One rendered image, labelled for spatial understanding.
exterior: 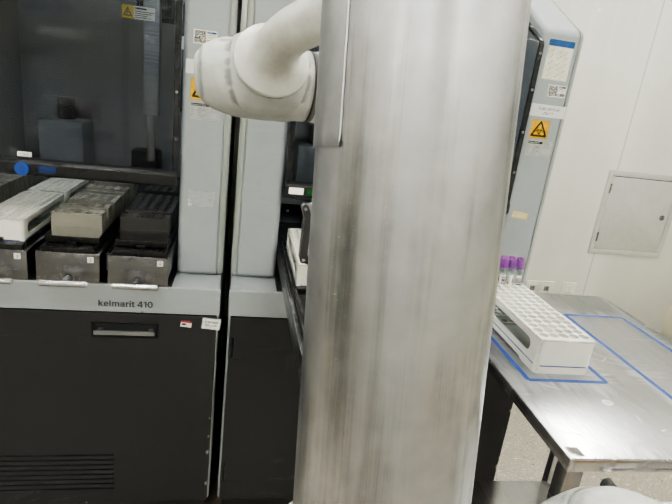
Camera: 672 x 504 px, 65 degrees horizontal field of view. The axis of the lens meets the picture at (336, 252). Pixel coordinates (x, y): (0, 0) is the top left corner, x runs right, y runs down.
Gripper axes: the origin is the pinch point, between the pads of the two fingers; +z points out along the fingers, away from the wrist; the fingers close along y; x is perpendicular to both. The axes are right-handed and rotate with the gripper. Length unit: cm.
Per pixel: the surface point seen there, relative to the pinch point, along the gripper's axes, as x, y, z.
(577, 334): 10.7, -41.2, 2.3
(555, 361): 13.2, -36.5, 6.2
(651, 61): -158, -176, -63
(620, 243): -157, -188, 29
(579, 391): 18.4, -38.1, 8.5
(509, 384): 16.4, -27.0, 8.7
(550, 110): -47, -62, -34
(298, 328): -3.8, 4.4, 10.1
